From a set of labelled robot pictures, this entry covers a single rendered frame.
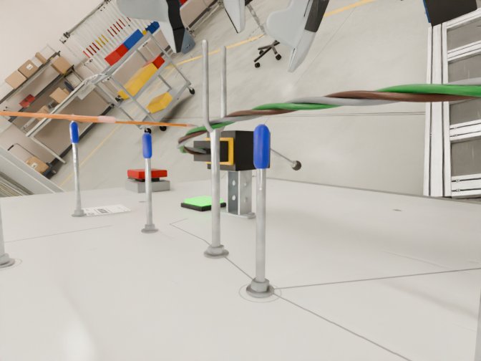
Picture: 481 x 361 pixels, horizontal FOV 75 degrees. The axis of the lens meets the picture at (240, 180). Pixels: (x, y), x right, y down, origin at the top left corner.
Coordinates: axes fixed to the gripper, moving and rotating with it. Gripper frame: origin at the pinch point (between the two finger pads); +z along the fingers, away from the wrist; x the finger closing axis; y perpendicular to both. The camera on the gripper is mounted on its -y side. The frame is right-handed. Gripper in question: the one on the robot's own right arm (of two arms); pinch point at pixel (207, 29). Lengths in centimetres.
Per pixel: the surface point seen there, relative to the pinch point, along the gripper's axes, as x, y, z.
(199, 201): -5.2, 4.6, 16.8
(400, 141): -30, -147, 78
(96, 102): -765, -325, 52
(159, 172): -21.5, -1.1, 17.1
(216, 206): 7.4, 11.6, 10.8
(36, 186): -71, 6, 21
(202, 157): -0.4, 5.5, 10.4
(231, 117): 9.3, 9.6, 5.3
